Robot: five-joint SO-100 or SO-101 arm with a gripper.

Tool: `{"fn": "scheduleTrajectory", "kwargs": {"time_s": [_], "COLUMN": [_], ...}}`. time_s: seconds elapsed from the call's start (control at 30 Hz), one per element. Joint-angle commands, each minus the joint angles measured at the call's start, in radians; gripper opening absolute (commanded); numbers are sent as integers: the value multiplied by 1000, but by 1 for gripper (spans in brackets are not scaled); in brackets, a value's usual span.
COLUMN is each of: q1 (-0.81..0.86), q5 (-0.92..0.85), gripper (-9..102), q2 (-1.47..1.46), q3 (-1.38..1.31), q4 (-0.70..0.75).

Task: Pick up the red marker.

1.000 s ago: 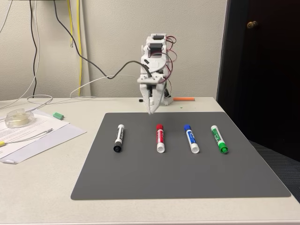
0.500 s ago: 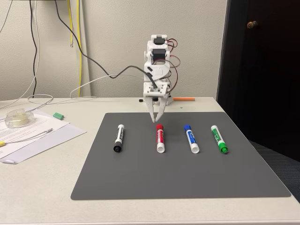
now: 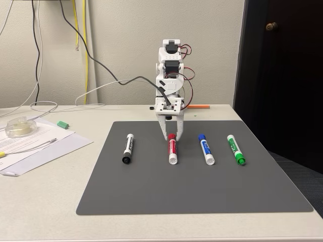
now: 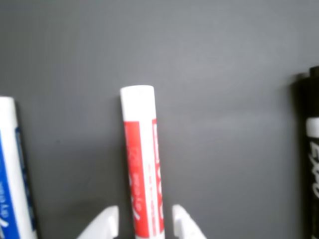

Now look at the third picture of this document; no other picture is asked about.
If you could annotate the blue dry-erase marker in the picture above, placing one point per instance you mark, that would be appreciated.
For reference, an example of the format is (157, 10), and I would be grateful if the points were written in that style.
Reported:
(206, 148)

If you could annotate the green dry-erase marker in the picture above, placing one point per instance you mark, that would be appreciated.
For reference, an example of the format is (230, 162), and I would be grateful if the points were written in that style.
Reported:
(234, 148)

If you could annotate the white printed paper sheet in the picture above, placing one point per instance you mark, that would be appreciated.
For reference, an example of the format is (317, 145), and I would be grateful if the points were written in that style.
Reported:
(63, 148)
(50, 129)

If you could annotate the red dry-erase marker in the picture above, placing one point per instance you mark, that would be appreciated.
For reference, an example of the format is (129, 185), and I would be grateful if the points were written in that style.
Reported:
(172, 150)

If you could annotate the white gripper camera mount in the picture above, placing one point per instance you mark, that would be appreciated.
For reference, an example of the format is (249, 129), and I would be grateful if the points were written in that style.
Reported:
(161, 107)

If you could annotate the grey rubber mat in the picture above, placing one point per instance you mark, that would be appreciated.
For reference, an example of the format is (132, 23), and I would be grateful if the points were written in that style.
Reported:
(176, 189)

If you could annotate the black dry-erase marker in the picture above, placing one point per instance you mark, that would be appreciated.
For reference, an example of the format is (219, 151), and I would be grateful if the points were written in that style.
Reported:
(128, 148)

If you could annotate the orange marker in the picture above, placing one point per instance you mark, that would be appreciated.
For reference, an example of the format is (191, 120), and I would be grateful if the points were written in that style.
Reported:
(199, 107)

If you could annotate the dark door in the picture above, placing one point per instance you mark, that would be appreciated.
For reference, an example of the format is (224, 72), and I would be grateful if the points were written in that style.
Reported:
(290, 88)

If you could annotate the brass door knob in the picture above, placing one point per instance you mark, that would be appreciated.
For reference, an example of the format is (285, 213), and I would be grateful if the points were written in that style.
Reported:
(271, 26)

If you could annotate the clear tape dispenser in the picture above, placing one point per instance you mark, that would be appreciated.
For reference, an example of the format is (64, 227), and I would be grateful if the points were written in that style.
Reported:
(20, 127)

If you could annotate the yellow highlighter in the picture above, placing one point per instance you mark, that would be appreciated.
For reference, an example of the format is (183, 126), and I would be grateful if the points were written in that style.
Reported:
(2, 154)

